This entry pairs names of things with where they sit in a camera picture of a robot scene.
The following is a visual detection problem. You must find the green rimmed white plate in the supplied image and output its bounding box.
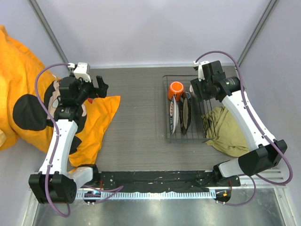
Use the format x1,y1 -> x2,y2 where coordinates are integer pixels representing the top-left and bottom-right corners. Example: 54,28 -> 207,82
169,96 -> 179,134

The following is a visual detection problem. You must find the orange mug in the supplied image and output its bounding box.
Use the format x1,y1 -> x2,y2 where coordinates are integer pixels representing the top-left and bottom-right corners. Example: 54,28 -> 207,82
167,81 -> 184,101

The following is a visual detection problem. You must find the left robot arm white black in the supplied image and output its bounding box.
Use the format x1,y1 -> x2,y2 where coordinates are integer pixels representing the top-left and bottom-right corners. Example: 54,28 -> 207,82
29,76 -> 109,204

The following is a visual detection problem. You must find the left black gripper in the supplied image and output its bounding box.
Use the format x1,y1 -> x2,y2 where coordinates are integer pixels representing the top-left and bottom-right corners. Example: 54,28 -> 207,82
71,73 -> 108,105

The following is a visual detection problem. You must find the square floral plate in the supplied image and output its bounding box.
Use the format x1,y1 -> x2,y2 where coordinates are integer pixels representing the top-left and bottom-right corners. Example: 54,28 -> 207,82
199,100 -> 216,140

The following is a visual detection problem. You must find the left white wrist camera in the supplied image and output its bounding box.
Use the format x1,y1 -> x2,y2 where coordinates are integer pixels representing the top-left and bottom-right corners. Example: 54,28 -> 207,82
67,62 -> 92,82

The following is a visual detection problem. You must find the orange cartoon mouse cloth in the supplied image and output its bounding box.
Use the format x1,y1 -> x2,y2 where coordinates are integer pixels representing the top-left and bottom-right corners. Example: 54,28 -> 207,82
0,25 -> 121,167

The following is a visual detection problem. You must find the slotted white cable duct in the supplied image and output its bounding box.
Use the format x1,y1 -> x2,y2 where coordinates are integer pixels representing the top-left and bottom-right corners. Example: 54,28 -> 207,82
75,190 -> 216,200

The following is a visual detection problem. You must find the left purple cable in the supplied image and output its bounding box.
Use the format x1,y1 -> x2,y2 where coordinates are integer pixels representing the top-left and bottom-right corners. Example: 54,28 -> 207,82
34,63 -> 124,218

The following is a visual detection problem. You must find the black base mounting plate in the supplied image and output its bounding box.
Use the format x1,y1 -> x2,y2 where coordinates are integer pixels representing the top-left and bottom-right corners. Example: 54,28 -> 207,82
77,169 -> 242,192

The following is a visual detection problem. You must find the aluminium frame post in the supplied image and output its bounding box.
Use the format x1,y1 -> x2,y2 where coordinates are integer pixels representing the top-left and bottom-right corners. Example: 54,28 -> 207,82
238,0 -> 279,66
28,0 -> 68,63

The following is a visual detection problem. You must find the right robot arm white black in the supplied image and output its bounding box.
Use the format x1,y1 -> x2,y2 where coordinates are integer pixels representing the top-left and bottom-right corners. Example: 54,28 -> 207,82
190,61 -> 287,186

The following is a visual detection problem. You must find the olive green cloth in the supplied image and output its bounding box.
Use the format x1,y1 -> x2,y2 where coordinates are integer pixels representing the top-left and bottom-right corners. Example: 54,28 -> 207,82
206,106 -> 249,157

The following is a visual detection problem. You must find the purple cable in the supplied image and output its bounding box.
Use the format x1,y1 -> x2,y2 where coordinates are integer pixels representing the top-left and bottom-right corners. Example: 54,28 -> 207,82
34,63 -> 124,218
197,50 -> 293,207

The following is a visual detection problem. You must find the black wire dish rack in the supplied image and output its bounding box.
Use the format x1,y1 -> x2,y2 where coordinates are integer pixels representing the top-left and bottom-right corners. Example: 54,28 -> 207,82
162,75 -> 221,143

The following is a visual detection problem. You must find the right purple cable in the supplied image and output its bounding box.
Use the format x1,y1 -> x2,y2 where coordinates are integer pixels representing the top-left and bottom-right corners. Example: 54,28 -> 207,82
197,50 -> 293,207

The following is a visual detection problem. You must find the brown rimmed round plate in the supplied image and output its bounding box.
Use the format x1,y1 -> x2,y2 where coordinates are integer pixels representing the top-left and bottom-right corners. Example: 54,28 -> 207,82
179,94 -> 192,135

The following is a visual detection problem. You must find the left aluminium frame post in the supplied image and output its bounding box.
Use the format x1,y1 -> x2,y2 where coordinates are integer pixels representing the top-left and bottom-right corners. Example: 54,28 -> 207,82
28,0 -> 68,63

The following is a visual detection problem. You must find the right aluminium frame post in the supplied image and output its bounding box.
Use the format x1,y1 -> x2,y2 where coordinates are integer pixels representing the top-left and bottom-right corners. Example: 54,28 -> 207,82
238,0 -> 279,66

